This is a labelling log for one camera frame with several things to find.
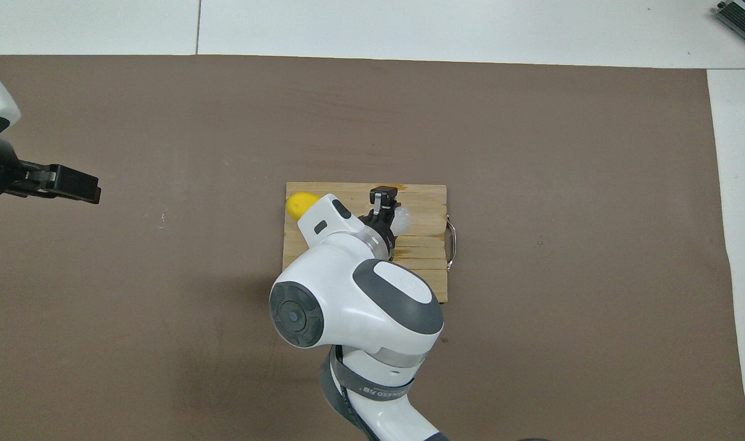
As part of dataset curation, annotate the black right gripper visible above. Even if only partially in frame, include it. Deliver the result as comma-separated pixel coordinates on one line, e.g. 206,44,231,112
357,186,404,261

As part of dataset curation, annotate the wooden cutting board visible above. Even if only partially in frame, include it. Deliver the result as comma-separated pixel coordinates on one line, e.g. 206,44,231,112
281,182,458,303

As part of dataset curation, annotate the yellow lemon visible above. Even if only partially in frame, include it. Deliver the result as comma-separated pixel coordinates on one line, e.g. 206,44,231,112
286,192,322,221

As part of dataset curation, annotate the brown table mat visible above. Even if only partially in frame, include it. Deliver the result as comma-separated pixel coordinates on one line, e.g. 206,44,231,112
0,54,745,441

